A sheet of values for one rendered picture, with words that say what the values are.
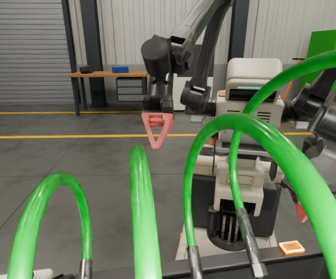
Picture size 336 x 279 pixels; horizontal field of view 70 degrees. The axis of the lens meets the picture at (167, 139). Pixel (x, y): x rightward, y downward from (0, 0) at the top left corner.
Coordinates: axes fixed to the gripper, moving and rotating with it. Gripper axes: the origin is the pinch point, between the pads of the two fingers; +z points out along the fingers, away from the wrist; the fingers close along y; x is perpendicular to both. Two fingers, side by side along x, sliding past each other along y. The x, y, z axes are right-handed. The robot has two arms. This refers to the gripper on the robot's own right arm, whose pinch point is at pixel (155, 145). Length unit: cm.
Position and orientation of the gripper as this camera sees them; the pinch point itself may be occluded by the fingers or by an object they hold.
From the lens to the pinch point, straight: 50.5
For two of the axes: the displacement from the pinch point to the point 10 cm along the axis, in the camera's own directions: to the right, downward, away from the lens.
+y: -0.7, -3.9, -9.2
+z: -0.6, 9.2, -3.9
